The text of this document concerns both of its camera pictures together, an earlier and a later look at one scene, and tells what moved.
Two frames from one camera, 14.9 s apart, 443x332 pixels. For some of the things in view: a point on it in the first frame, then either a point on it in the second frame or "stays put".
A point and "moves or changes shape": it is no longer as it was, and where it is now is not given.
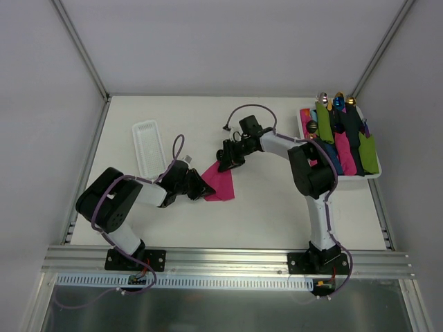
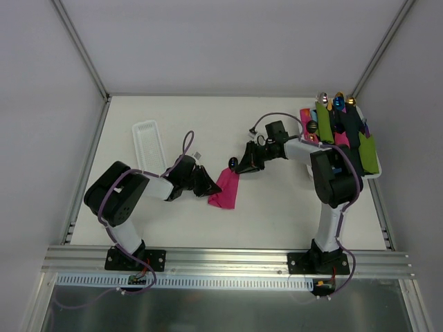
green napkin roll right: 367,153 stays put
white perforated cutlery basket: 150,157 stays put
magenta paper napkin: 221,182 moves or changes shape
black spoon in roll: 311,126 stays put
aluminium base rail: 74,259 stays put
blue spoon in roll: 339,103 stays put
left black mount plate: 117,261 stays put
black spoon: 219,155 moves or changes shape
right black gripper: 230,158 -> 255,156
